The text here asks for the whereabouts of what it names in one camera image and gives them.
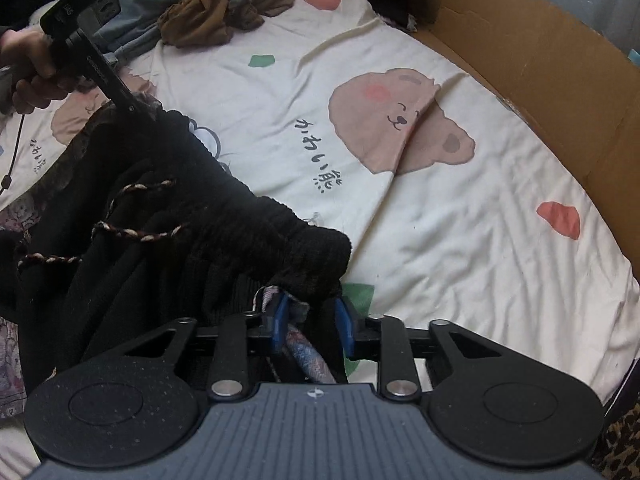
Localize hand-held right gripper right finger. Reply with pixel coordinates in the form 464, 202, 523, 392
332, 296, 508, 402

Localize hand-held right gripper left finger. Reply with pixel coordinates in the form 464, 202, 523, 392
117, 292, 292, 402

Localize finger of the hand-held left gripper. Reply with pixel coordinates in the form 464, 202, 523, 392
80, 30, 148, 117

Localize black skirt with bear lining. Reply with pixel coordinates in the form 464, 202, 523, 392
0, 105, 353, 411

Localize person's left hand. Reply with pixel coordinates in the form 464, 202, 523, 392
0, 27, 76, 116

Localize blue-grey denim jeans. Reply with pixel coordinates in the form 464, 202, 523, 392
85, 0, 196, 68

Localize brown garment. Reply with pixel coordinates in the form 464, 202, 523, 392
157, 0, 318, 48

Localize cream bear print blanket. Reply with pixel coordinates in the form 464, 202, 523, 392
0, 0, 640, 480

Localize dark cloth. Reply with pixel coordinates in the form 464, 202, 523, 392
375, 0, 418, 31

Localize leopard print garment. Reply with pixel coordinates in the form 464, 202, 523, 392
592, 400, 640, 480

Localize flattened cardboard box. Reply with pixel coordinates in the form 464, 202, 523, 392
402, 0, 640, 281

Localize black wrist strap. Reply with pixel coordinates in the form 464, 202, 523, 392
0, 112, 27, 197

